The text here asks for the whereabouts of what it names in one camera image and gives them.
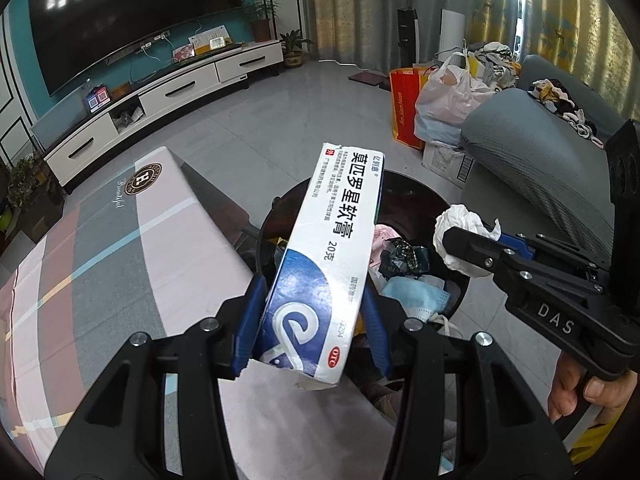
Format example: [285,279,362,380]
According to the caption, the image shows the blue face mask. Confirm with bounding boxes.
[382,276,450,322]

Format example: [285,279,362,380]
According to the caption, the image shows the white tissue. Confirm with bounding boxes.
[433,204,502,278]

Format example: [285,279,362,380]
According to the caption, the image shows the white blue medicine box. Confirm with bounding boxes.
[255,143,384,385]

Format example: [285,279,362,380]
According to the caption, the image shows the black round trash bin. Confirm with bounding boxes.
[255,169,471,401]

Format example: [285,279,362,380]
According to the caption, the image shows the right human hand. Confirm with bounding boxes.
[548,351,638,424]

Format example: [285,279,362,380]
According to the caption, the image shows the dark green wrapper in bin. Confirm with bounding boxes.
[378,237,431,280]

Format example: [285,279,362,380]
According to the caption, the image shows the striped pastel tablecloth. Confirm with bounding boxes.
[1,148,393,479]

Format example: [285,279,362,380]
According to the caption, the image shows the white cardboard box on floor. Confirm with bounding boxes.
[422,141,475,190]

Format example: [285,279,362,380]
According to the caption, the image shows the pink crumpled wrapper in bin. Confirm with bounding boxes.
[369,224,400,271]

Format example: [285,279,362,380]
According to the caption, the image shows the white plastic bag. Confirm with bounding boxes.
[416,52,496,126]

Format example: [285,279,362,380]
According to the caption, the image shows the green plants on black stand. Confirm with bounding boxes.
[4,154,65,244]

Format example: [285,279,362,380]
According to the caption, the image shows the pile of clothes on sofa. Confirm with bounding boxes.
[460,54,606,148]

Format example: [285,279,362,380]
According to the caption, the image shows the red paper shopping bag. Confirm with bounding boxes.
[390,67,431,151]

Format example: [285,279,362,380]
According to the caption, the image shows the beige patterned curtain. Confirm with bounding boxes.
[306,0,639,118]

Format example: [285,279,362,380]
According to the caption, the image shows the white air purifier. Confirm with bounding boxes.
[437,9,465,61]

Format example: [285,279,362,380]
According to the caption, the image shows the dark floor mat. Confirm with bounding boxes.
[348,70,390,91]

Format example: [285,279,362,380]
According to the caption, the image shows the upright vacuum cleaner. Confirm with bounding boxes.
[397,0,420,67]

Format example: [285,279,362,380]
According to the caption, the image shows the blue qr code sign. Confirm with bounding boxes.
[85,86,111,114]

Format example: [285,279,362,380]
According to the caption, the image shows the white tv cabinet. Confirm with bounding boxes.
[44,40,283,185]

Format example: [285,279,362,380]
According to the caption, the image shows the small potted plant on floor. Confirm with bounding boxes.
[280,29,312,68]

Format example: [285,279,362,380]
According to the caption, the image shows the white calendar card on cabinet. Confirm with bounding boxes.
[189,25,232,55]

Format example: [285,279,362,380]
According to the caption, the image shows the large black television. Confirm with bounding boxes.
[28,0,241,94]

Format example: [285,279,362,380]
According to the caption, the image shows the potted plant by cabinet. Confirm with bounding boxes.
[242,0,279,42]

